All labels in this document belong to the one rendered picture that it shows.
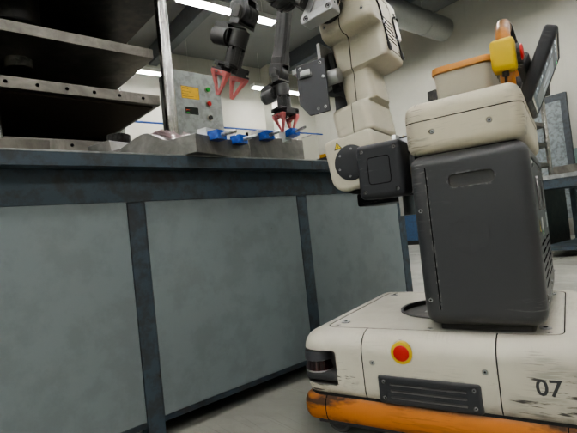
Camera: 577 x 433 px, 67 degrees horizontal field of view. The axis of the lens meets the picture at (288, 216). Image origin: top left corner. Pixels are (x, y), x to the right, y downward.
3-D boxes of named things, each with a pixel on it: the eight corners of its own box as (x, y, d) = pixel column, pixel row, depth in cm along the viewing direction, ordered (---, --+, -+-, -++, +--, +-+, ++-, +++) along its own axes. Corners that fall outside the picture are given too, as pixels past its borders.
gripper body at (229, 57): (212, 65, 133) (218, 40, 132) (233, 73, 142) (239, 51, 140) (227, 69, 130) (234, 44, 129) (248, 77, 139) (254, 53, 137)
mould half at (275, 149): (305, 162, 169) (300, 128, 169) (251, 161, 152) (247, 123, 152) (233, 182, 206) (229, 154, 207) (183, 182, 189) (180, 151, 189)
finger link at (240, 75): (214, 94, 138) (221, 64, 136) (227, 98, 144) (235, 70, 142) (229, 98, 135) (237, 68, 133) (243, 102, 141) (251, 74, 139)
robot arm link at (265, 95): (275, 65, 175) (287, 70, 182) (253, 76, 182) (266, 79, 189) (280, 94, 175) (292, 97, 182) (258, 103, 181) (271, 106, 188)
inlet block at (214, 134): (242, 140, 130) (240, 122, 130) (232, 138, 125) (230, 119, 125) (209, 149, 136) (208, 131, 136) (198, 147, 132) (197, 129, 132)
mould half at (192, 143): (250, 159, 147) (246, 126, 147) (197, 151, 125) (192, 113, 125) (149, 180, 173) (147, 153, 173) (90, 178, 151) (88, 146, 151)
